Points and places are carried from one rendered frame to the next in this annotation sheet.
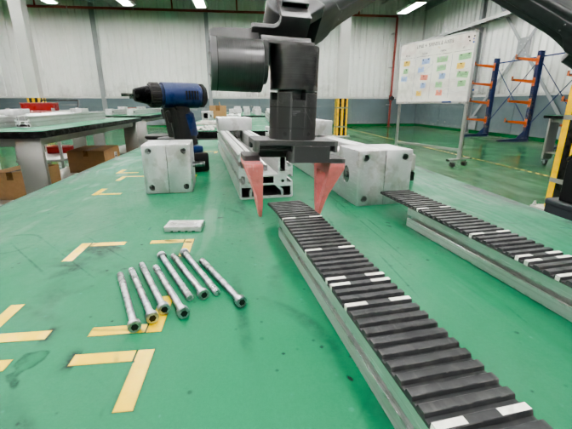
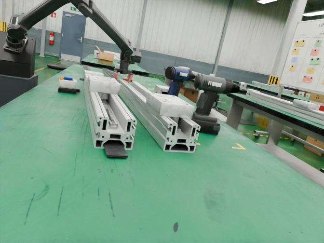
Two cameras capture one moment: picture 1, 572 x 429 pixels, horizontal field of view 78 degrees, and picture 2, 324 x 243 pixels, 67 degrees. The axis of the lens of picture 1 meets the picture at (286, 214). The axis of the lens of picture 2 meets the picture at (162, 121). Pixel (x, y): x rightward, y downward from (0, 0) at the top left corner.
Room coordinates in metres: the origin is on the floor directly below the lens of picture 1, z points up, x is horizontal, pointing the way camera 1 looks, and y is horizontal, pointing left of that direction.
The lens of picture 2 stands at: (2.07, 0.05, 1.03)
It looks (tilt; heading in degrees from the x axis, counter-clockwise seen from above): 15 degrees down; 171
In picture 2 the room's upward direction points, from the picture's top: 11 degrees clockwise
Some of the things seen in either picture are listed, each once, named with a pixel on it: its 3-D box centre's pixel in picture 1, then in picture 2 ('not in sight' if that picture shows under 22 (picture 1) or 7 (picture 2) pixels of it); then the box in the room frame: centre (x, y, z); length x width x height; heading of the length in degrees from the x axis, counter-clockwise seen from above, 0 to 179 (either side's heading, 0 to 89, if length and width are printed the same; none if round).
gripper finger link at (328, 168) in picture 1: (309, 180); (118, 76); (0.45, -0.03, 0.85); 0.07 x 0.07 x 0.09; 12
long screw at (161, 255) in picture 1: (174, 273); not in sight; (0.32, 0.11, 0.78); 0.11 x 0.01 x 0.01; 32
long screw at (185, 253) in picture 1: (198, 270); not in sight; (0.33, 0.09, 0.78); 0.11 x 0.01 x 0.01; 32
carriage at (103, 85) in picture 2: (305, 131); (102, 87); (1.07, -0.06, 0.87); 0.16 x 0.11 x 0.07; 13
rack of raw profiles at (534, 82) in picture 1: (519, 97); not in sight; (9.44, -5.94, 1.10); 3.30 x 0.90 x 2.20; 7
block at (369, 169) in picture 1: (378, 173); (90, 80); (0.64, -0.17, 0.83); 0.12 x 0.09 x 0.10; 103
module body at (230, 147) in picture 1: (242, 149); (145, 104); (1.03, 0.13, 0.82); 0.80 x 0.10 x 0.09; 13
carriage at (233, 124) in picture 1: (233, 127); (167, 108); (1.27, 0.19, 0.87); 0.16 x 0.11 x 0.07; 13
